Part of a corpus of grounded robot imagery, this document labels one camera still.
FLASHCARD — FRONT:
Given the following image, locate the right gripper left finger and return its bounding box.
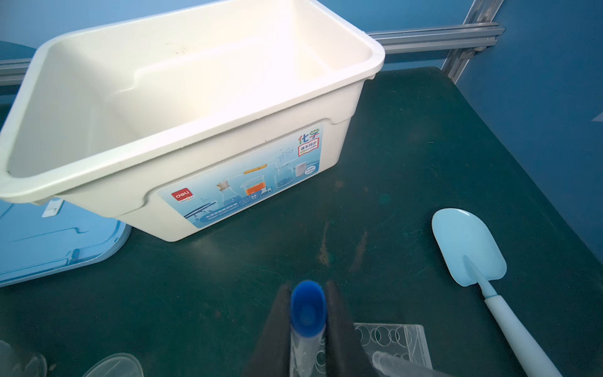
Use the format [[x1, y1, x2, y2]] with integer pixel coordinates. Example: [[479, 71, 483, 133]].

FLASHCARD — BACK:
[[242, 284, 291, 376]]

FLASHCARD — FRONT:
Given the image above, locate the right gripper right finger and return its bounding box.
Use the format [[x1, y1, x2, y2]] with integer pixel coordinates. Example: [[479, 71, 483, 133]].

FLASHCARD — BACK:
[[325, 281, 377, 376]]

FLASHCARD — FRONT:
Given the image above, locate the test tube blue cap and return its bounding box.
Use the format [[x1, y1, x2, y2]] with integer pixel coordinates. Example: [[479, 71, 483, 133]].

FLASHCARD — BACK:
[[289, 281, 328, 376], [372, 351, 451, 377]]

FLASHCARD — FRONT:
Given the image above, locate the clear test tube rack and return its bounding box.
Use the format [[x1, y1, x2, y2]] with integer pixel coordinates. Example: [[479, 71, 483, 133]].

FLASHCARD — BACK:
[[315, 322, 433, 377]]

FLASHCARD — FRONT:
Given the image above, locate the white plastic storage bin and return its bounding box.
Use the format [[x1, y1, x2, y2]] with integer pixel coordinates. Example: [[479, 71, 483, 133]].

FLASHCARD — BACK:
[[1, 1, 386, 242]]

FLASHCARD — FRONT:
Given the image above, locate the clear plastic funnel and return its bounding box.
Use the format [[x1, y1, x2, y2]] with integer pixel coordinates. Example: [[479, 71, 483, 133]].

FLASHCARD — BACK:
[[83, 353, 144, 377]]

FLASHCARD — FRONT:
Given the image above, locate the light blue plastic scoop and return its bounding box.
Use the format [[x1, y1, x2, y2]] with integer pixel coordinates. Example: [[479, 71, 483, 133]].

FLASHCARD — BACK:
[[431, 208, 560, 376]]

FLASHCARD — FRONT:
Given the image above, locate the light blue bin lid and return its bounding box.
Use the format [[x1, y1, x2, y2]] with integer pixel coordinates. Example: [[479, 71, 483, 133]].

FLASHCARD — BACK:
[[1, 199, 131, 287]]

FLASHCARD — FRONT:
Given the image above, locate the aluminium frame rail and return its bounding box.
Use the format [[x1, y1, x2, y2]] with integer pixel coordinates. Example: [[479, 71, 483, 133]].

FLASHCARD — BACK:
[[0, 21, 506, 86]]

